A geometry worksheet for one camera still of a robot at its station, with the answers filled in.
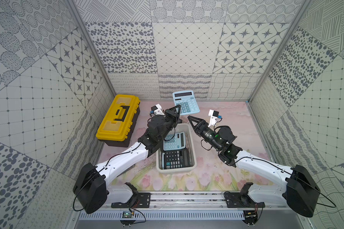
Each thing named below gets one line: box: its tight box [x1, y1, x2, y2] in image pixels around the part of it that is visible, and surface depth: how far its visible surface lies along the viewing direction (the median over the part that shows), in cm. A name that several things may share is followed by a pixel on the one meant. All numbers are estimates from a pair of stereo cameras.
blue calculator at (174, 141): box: [162, 131, 186, 152], surface depth 90 cm
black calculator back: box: [163, 147, 189, 169], surface depth 84 cm
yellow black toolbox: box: [96, 94, 141, 148], surface depth 89 cm
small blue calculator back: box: [172, 90, 200, 116], surface depth 75 cm
